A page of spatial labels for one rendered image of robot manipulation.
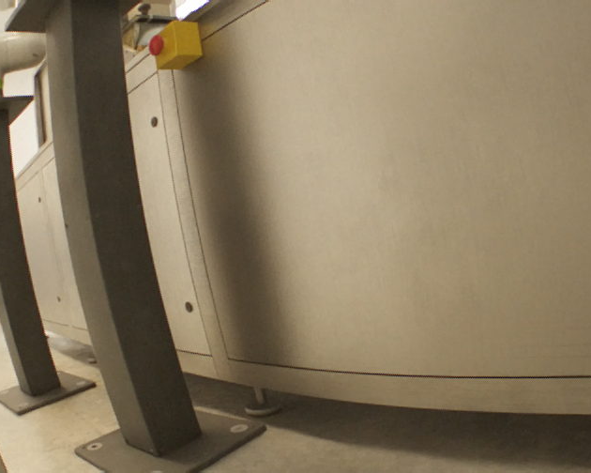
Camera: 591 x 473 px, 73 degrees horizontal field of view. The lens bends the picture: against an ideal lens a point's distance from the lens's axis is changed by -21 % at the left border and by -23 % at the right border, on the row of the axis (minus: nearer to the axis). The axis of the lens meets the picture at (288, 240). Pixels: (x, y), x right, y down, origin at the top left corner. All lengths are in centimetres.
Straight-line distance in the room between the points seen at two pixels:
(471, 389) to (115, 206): 62
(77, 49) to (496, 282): 76
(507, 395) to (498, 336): 8
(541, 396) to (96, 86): 84
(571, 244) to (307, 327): 43
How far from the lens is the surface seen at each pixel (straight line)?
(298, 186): 71
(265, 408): 101
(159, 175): 99
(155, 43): 86
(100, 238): 82
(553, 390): 60
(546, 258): 55
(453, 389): 65
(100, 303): 84
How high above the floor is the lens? 41
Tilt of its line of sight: 4 degrees down
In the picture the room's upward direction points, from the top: 11 degrees counter-clockwise
